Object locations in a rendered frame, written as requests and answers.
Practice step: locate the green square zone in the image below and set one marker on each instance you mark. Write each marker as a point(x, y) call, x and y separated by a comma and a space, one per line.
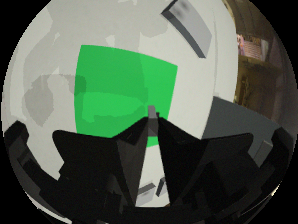
point(114, 87)

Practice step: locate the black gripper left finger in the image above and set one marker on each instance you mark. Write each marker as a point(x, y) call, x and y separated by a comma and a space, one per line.
point(122, 155)

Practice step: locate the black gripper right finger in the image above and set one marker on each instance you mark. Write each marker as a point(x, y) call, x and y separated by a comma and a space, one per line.
point(184, 156)

